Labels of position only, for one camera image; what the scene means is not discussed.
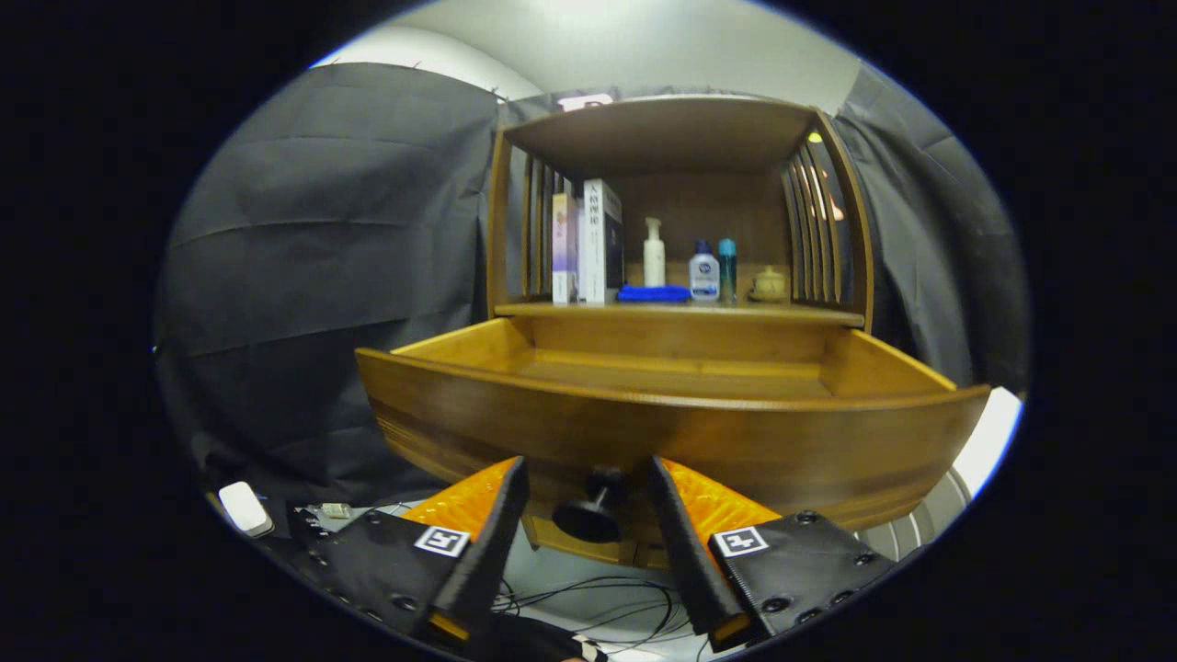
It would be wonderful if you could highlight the white pump bottle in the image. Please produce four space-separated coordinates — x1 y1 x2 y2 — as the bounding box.
643 217 667 288

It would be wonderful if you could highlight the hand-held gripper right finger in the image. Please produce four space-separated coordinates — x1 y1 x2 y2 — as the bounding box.
646 456 899 652

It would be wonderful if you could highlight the ceramic lidded teacup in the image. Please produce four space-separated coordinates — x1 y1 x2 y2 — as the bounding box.
747 266 790 303

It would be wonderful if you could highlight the grey ridged panel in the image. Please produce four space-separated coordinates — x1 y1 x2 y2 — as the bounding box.
855 469 971 562

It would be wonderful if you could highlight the white bottle with blue cap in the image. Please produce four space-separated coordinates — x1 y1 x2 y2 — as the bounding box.
689 240 721 302

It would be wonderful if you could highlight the purple book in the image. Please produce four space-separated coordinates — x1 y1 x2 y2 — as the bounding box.
552 191 580 304

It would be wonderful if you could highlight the white plastic adapter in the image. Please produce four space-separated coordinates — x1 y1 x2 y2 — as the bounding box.
218 481 275 539

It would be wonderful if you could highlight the brown wooden cabinet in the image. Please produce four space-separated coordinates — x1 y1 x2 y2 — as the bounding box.
486 95 874 571

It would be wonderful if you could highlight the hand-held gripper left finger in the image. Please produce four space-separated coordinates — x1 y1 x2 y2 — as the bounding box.
276 456 531 645

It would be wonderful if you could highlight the white book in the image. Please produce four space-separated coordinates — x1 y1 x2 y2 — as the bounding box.
577 178 624 305

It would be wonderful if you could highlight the wooden countertop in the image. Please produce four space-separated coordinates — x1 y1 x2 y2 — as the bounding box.
494 299 865 327

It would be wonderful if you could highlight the black cable bundle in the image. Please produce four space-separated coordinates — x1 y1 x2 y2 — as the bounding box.
492 575 700 658

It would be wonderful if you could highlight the white board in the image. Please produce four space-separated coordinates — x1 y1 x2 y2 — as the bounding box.
947 386 1023 502

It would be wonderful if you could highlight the black backdrop cloth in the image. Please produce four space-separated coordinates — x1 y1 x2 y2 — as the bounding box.
152 60 1031 507

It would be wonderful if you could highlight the wooden drawer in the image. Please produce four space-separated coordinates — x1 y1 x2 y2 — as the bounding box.
355 315 991 543

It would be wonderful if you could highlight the black drawer knob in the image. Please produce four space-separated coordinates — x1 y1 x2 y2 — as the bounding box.
552 465 631 544

